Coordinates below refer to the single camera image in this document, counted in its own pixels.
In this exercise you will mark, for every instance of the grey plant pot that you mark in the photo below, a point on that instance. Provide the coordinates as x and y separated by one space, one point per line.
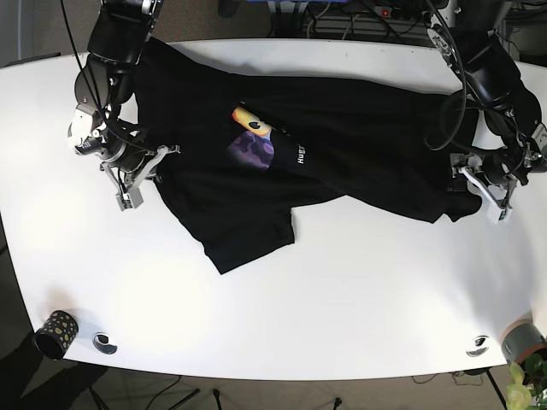
522 339

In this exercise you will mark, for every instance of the left silver table grommet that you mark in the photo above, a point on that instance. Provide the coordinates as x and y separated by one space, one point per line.
103 343

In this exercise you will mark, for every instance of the black printed T-shirt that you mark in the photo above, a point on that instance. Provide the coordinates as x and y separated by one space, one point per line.
252 148

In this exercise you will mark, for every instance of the black dotted cup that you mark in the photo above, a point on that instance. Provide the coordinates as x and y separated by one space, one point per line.
56 335

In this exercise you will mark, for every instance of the green potted plant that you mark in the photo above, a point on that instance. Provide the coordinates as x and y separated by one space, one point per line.
527 391

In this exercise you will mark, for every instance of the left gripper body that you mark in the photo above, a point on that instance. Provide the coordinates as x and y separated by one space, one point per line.
495 173

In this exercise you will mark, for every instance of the right silver table grommet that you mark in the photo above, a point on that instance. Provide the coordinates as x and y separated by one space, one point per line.
479 345

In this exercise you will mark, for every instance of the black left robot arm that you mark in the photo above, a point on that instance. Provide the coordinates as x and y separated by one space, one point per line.
465 34

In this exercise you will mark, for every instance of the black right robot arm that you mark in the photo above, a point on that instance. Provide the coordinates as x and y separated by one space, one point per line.
103 85

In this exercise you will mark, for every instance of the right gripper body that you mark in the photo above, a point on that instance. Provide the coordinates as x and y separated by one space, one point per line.
128 172

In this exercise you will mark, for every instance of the silver table grommet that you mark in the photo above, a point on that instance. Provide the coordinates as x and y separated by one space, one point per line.
103 343
479 345

